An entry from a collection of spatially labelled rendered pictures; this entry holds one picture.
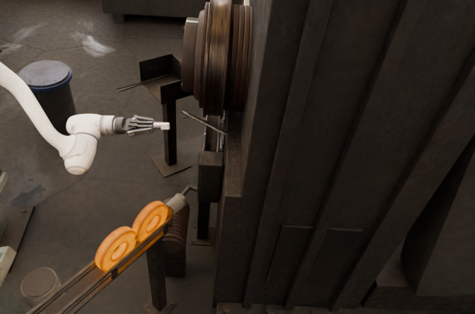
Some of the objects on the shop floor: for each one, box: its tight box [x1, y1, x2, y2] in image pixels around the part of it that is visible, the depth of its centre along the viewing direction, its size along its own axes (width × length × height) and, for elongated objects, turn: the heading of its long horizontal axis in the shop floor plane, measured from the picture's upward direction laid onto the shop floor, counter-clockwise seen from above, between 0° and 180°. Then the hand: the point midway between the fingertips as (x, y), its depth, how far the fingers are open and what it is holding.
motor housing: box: [163, 197, 190, 278], centre depth 182 cm, size 13×22×54 cm, turn 174°
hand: (161, 126), depth 173 cm, fingers closed
